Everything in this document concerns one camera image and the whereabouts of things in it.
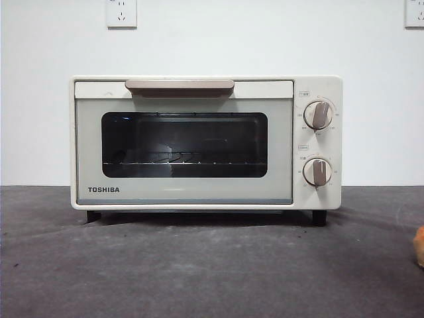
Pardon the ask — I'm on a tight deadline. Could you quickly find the cream white toaster oven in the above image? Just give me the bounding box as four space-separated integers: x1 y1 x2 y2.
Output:
68 74 344 213

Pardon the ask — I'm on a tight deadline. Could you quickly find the golden brown bread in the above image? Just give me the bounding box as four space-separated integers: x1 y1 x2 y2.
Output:
413 225 424 268

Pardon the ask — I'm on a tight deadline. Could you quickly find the white wall socket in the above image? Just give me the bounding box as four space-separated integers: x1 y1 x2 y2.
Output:
403 0 424 29
106 0 138 28

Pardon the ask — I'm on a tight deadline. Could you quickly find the oven door with beige handle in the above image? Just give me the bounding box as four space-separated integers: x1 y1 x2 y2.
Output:
74 79 294 205

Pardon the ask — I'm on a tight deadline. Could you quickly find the beige oven control knob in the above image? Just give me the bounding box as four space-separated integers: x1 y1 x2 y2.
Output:
303 101 334 130
303 157 333 191

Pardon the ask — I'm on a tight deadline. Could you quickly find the metal wire oven rack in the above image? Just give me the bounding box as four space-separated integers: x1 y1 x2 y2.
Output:
104 150 266 166

